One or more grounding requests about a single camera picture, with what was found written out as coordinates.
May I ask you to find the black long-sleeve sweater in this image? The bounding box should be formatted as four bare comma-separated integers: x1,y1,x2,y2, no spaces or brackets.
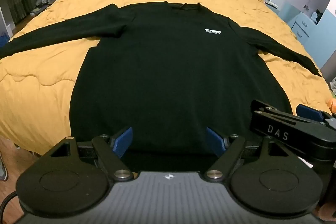
0,1,323,159

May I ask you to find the grey shoe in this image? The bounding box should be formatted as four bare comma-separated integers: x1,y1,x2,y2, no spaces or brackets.
0,152,9,182

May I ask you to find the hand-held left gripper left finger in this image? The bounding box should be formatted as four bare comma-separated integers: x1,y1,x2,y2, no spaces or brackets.
49,126,134,182

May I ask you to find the black cable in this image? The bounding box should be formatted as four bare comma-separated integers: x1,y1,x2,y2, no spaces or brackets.
0,190,19,224

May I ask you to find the blue nightstand with drawers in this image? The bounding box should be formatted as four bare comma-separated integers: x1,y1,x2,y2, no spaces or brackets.
287,12,317,44

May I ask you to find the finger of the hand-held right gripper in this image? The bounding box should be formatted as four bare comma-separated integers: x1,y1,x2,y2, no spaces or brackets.
251,99,336,127

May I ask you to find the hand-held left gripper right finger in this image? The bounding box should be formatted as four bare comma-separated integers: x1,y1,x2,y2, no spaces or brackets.
205,126,287,182

